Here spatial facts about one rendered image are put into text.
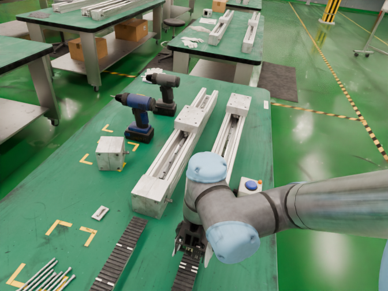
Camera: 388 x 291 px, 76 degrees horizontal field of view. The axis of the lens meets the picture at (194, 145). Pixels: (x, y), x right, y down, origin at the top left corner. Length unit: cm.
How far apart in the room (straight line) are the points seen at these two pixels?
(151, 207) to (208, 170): 42
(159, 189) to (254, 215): 46
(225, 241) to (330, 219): 15
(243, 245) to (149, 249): 46
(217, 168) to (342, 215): 21
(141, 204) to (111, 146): 28
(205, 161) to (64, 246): 55
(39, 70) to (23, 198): 166
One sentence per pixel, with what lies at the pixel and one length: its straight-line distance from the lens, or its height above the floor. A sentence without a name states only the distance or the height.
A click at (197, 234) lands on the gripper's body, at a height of 103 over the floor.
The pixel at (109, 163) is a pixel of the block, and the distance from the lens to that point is 101.
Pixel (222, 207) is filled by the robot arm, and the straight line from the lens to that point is 42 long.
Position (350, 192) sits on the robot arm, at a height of 129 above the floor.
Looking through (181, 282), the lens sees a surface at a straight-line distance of 74.
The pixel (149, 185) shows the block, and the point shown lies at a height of 87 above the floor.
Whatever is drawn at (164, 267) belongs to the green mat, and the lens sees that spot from 79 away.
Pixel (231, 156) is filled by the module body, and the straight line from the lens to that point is 100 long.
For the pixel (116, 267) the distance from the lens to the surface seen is 76.
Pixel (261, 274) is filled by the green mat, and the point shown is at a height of 78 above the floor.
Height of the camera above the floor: 149
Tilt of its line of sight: 38 degrees down
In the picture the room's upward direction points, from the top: 7 degrees clockwise
